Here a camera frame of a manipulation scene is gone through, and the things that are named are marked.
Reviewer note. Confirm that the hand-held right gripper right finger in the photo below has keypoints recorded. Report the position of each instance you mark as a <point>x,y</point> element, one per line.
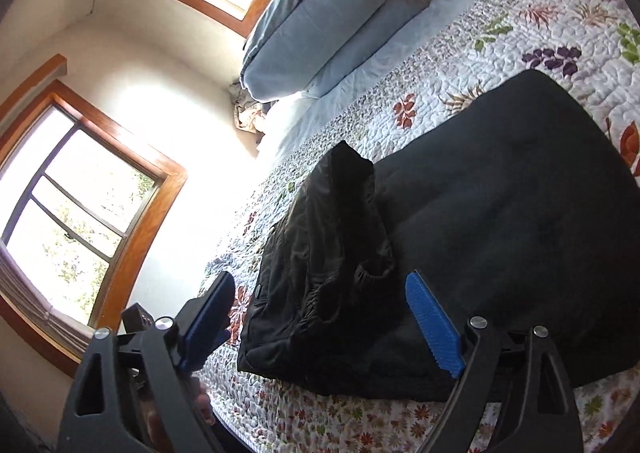
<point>432,328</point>

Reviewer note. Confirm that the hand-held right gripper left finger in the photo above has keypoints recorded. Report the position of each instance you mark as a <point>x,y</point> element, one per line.
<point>210,313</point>

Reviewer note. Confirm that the black pants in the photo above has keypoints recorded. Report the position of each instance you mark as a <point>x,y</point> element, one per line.
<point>500,208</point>

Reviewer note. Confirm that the person's left hand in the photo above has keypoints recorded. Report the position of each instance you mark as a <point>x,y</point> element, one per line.
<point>205,405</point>

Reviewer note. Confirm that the wooden framed side window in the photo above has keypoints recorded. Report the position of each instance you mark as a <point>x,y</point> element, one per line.
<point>150,243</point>

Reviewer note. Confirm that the striped curtain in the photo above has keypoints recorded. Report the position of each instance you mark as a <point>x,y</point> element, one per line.
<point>45,313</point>

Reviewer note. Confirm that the beige crumpled clothes pile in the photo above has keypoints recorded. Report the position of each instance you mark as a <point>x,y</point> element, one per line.
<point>247,108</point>

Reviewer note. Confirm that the light blue pillows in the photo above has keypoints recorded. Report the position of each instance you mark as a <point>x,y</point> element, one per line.
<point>300,63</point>

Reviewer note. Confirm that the floral quilted bed cover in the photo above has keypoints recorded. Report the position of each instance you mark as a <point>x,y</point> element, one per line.
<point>500,48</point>

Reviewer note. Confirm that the bed with light blue sheet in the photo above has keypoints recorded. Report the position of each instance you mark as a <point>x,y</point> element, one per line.
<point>440,3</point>

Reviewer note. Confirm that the light blue pillow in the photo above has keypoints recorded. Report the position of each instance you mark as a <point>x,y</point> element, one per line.
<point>310,3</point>

